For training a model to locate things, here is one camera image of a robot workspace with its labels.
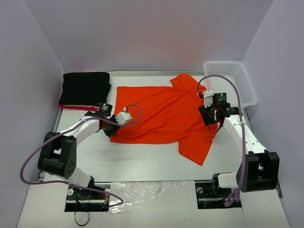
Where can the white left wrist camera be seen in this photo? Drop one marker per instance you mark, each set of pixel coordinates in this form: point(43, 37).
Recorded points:
point(122, 118)

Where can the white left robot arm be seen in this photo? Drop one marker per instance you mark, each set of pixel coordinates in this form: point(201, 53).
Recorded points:
point(58, 155)

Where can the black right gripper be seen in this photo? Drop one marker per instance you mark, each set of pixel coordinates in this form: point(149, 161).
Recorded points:
point(207, 115)

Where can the black folded t shirt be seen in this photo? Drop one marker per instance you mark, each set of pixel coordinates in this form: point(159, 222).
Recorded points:
point(85, 88)

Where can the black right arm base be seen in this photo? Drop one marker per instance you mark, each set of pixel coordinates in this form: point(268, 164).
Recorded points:
point(208, 198)

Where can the white plastic basket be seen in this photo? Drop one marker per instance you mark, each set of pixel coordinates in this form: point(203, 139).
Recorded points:
point(236, 73)

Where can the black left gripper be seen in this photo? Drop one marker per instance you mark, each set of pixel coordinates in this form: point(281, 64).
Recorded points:
point(110, 128)

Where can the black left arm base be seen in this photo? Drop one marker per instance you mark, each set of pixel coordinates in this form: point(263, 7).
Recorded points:
point(78, 200)

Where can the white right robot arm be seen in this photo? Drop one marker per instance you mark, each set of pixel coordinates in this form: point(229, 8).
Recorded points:
point(259, 167)

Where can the orange t shirt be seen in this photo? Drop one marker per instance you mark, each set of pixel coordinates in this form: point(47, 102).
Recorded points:
point(166, 114)

